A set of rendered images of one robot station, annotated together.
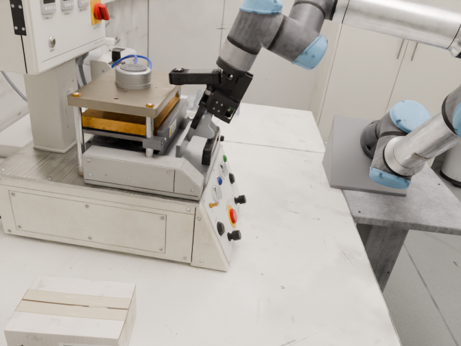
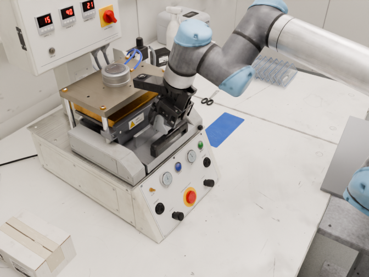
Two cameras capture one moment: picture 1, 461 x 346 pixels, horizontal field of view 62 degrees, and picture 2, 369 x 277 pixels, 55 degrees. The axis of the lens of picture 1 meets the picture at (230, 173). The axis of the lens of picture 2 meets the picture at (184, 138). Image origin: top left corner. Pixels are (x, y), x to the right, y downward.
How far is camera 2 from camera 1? 0.52 m
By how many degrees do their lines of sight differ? 29
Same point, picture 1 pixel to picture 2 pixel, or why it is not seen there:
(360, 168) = not seen: hidden behind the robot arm
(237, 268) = (168, 243)
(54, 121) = not seen: hidden behind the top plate
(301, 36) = (220, 69)
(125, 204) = (92, 172)
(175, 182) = (117, 168)
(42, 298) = (15, 225)
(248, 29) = (176, 57)
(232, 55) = (167, 76)
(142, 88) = (117, 86)
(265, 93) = not seen: outside the picture
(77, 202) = (69, 161)
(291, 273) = (209, 264)
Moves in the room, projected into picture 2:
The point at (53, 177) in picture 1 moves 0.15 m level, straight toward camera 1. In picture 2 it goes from (57, 140) to (38, 175)
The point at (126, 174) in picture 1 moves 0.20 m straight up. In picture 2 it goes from (90, 153) to (77, 90)
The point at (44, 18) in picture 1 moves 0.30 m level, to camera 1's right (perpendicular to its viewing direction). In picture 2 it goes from (43, 37) to (132, 66)
